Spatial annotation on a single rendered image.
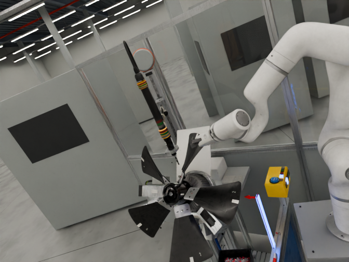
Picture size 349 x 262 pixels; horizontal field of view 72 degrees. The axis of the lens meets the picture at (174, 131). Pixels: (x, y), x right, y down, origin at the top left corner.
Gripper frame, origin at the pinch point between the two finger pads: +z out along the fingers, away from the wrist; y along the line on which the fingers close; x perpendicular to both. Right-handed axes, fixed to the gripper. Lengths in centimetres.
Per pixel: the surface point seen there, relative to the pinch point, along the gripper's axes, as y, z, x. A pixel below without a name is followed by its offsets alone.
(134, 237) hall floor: 12, 217, -61
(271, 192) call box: 38, 5, -35
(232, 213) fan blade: 5.6, 1.2, -35.5
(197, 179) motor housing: 10.2, 29.7, -15.9
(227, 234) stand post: 45, 70, -62
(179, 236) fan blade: -12, 28, -41
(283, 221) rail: 41, 8, -51
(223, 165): 54, 59, -12
